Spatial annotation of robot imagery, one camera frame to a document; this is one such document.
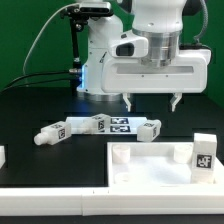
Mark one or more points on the white front fence wall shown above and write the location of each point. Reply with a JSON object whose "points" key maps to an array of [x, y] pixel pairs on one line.
{"points": [[192, 199]]}

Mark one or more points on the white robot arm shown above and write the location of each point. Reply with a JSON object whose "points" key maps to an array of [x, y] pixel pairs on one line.
{"points": [[151, 17]]}

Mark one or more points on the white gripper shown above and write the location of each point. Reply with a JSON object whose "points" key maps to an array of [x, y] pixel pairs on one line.
{"points": [[154, 64]]}

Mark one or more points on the white sheet with markers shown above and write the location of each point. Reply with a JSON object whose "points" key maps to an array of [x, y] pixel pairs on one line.
{"points": [[116, 125]]}

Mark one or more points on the white fence wall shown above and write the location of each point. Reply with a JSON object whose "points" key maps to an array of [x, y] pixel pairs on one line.
{"points": [[192, 199], [2, 156]]}

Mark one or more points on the black camera on stand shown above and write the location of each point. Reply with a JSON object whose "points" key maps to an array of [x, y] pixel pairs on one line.
{"points": [[88, 9]]}

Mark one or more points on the white left fence wall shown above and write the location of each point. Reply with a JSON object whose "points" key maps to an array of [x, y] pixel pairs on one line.
{"points": [[2, 156]]}

